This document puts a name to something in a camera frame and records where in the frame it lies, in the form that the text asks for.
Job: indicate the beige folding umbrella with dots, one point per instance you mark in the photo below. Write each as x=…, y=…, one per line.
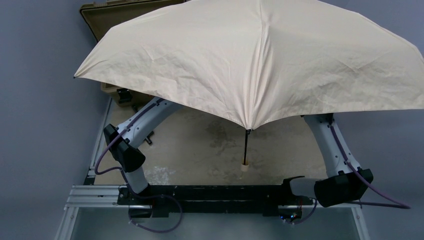
x=253, y=62

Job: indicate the black hex key tool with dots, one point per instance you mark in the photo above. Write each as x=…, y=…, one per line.
x=148, y=138

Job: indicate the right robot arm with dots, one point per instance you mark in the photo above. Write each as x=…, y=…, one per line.
x=346, y=180

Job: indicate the tan hard case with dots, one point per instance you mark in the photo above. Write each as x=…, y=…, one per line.
x=100, y=17

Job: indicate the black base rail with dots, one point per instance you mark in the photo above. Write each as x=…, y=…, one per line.
x=161, y=200

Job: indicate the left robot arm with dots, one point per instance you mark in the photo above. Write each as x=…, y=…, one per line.
x=123, y=141

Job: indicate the aluminium frame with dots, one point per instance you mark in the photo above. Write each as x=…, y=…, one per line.
x=89, y=196

